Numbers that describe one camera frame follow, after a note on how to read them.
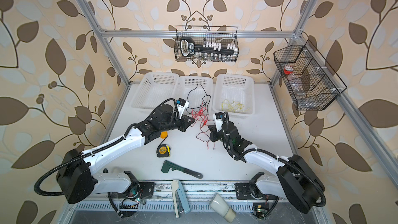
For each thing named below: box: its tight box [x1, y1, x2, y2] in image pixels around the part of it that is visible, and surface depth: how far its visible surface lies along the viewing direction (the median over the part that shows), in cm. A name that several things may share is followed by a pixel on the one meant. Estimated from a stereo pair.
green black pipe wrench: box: [161, 159, 204, 179], surface depth 82 cm
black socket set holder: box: [180, 36, 235, 58], surface depth 85 cm
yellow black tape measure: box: [156, 144, 172, 158], surface depth 86 cm
